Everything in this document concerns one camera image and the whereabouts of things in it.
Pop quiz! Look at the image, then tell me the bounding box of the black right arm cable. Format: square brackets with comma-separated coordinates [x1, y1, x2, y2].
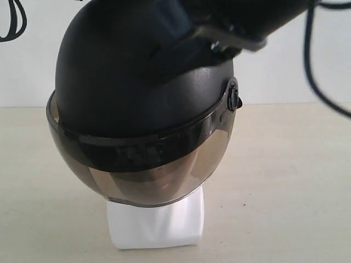
[303, 0, 351, 118]

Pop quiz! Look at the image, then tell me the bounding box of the white mannequin head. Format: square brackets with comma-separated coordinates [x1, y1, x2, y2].
[106, 187, 205, 250]

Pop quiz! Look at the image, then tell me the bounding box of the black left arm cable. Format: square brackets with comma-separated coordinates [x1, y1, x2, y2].
[0, 0, 28, 43]

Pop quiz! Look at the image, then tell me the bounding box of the black helmet with tinted visor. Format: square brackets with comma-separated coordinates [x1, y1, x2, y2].
[47, 1, 242, 208]

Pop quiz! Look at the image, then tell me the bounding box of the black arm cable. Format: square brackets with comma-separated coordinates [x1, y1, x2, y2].
[0, 0, 28, 43]
[303, 0, 351, 118]

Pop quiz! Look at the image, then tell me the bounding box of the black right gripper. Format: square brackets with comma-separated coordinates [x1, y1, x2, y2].
[145, 1, 310, 85]

